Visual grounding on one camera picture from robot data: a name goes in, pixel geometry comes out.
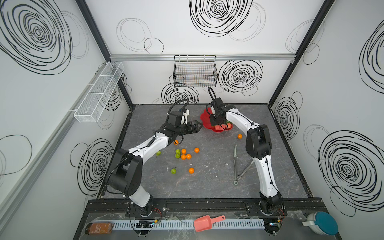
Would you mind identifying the red flower-shaped fruit bowl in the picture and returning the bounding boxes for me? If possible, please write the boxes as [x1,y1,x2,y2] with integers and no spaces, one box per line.
[200,108,233,133]

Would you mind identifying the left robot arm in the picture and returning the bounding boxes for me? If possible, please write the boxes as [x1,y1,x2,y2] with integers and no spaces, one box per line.
[106,108,203,217]

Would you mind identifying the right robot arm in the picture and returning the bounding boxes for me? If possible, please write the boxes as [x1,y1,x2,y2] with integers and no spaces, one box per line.
[209,98,283,216]

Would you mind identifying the metal kitchen tongs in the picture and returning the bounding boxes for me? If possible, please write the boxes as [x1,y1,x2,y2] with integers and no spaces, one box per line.
[233,144,254,186]

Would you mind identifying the pink plastic scoop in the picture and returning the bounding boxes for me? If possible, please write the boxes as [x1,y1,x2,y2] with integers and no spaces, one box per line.
[194,215,226,232]

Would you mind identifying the brown bottle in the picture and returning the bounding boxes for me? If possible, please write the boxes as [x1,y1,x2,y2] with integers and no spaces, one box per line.
[84,223,114,235]

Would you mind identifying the teal and white container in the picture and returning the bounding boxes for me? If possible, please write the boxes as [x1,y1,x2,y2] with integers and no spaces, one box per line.
[302,212,339,236]

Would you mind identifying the black wire basket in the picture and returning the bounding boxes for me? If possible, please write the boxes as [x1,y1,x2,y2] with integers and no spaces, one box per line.
[173,55,219,88]

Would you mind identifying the white wire shelf basket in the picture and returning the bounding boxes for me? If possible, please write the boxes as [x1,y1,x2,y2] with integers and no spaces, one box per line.
[74,62,125,123]

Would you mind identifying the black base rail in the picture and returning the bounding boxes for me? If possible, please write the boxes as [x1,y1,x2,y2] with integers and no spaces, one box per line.
[84,198,327,217]

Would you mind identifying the white slotted cable duct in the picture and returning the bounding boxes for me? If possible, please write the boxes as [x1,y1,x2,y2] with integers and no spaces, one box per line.
[112,219,265,231]

